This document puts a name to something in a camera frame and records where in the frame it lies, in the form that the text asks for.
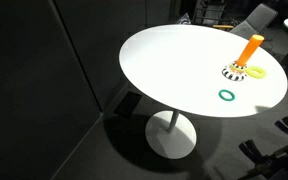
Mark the dark floor plate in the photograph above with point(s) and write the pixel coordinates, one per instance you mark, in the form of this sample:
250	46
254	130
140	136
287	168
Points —
128	104

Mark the small grey triangular object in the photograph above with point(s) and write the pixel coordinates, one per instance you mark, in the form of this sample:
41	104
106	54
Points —
185	19

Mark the orange bar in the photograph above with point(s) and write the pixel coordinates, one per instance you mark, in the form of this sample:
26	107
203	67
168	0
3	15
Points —
223	26

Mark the orange stacking peg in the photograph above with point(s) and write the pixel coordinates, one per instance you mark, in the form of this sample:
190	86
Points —
249	50

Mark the grey office chair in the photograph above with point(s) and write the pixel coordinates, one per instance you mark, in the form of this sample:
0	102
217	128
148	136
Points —
260	16

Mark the white table pedestal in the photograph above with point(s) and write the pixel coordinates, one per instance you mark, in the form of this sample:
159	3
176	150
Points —
170	140

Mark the metal frame rack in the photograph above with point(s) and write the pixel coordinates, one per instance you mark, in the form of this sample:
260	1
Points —
214	11

